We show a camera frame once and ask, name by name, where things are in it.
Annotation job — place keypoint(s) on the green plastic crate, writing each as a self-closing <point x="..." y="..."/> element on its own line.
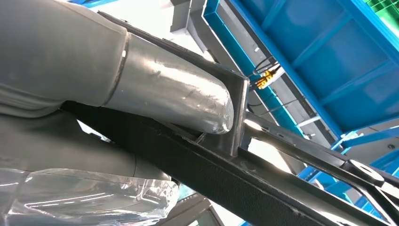
<point x="386" y="9"/>

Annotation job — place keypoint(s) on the blue metal shelf rack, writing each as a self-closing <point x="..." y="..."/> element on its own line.
<point x="343" y="78"/>

